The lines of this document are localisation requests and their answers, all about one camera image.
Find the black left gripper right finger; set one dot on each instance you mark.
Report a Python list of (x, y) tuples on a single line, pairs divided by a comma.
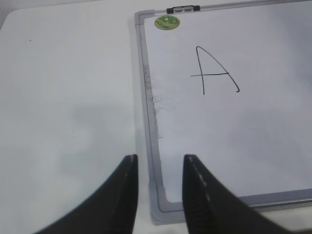
[(210, 208)]

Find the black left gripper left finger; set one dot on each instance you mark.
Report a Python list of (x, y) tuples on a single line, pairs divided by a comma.
[(111, 209)]

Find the round green magnet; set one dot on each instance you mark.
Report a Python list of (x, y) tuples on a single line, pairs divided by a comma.
[(167, 22)]

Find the white board with grey frame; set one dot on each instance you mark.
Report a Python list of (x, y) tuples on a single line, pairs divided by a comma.
[(232, 84)]

